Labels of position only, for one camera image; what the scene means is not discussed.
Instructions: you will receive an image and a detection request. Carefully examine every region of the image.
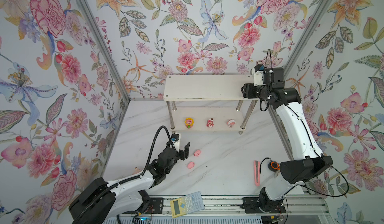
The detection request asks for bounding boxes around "white two-tier shelf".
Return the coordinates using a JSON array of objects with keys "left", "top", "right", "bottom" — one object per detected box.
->
[{"left": 164, "top": 75, "right": 257, "bottom": 135}]

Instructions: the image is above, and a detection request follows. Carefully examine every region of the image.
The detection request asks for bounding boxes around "black corrugated cable conduit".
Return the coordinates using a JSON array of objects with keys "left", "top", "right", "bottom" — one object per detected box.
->
[{"left": 73, "top": 125, "right": 172, "bottom": 224}]

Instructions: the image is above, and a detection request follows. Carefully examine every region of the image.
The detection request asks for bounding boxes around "pink pig toy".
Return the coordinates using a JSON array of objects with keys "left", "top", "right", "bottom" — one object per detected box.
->
[
  {"left": 187, "top": 162, "right": 195, "bottom": 169},
  {"left": 194, "top": 150, "right": 201, "bottom": 157}
]

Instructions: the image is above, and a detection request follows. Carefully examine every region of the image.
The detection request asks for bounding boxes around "yellow blue calculator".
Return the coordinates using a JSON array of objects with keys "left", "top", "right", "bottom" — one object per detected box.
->
[{"left": 170, "top": 192, "right": 205, "bottom": 218}]

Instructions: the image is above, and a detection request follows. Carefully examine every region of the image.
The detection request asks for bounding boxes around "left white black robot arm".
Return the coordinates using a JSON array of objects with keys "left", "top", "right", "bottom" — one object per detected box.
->
[{"left": 69, "top": 142, "right": 191, "bottom": 224}]

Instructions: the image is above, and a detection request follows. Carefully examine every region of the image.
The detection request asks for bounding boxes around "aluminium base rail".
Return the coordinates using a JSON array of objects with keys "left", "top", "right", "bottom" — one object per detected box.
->
[{"left": 119, "top": 194, "right": 329, "bottom": 217}]

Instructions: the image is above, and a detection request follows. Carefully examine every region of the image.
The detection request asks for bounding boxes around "black orange tape measure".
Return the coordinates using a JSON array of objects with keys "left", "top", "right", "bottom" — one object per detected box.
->
[{"left": 268, "top": 161, "right": 280, "bottom": 172}]

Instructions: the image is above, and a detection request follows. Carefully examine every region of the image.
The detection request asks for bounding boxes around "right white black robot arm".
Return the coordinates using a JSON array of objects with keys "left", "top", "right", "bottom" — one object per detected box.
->
[{"left": 241, "top": 65, "right": 333, "bottom": 213}]

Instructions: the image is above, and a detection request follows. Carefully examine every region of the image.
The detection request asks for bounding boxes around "pink utility knife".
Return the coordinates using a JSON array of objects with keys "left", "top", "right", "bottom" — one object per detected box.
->
[{"left": 254, "top": 161, "right": 261, "bottom": 187}]

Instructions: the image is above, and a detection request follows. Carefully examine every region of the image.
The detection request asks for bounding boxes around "dark pink strawberry bear toy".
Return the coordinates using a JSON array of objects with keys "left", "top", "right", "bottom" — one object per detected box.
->
[{"left": 206, "top": 118, "right": 214, "bottom": 128}]

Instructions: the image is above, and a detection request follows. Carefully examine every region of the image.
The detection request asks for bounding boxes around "pink white round figurine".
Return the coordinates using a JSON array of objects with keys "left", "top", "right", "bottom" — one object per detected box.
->
[{"left": 227, "top": 119, "right": 236, "bottom": 128}]

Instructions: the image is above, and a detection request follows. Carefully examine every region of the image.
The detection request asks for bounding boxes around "pink bear with yellow flower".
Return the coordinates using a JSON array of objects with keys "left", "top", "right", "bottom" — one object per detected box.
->
[{"left": 185, "top": 118, "right": 194, "bottom": 129}]

